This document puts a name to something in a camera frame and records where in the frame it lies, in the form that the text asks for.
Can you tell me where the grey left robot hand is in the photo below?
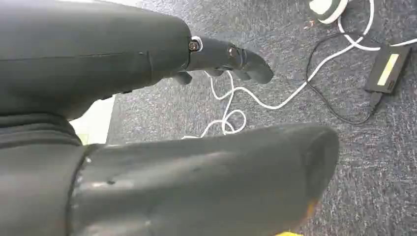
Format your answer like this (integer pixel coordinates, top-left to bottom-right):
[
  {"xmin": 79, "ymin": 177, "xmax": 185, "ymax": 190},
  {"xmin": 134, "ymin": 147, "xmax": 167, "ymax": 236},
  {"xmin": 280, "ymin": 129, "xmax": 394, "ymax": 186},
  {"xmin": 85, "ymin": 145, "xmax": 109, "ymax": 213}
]
[{"xmin": 0, "ymin": 0, "xmax": 340, "ymax": 236}]

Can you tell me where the pale wooden desk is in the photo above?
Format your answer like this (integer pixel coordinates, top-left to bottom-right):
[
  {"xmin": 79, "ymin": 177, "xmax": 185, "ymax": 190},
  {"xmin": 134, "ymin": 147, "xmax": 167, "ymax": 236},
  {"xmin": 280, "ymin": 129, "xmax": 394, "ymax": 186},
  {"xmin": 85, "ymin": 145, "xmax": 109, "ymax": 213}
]
[{"xmin": 69, "ymin": 95, "xmax": 116, "ymax": 146}]

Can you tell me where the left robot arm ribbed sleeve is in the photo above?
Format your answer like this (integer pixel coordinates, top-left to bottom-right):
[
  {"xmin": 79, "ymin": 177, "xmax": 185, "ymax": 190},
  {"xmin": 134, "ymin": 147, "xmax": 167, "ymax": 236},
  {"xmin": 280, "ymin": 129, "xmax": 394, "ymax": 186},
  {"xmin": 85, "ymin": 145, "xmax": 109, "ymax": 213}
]
[{"xmin": 0, "ymin": 114, "xmax": 83, "ymax": 236}]

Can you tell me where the black power adapter yellow label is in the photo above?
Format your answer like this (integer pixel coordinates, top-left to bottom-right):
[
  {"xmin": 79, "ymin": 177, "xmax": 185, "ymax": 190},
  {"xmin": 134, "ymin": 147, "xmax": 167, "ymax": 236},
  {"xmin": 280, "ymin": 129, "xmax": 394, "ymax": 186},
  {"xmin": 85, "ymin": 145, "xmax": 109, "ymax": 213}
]
[{"xmin": 364, "ymin": 44, "xmax": 413, "ymax": 113}]

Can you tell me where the white cable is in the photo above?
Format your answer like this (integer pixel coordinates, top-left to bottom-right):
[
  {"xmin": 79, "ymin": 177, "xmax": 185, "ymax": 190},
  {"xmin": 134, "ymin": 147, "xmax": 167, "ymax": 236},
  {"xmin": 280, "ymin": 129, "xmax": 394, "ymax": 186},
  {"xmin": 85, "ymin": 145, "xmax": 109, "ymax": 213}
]
[{"xmin": 181, "ymin": 0, "xmax": 417, "ymax": 140}]

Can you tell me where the thin black cable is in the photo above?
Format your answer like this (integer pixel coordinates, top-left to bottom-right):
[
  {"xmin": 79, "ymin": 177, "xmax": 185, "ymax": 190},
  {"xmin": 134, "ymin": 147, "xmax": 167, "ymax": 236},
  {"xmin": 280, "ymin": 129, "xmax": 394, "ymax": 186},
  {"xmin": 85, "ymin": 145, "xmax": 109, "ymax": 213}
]
[{"xmin": 305, "ymin": 31, "xmax": 375, "ymax": 125}]

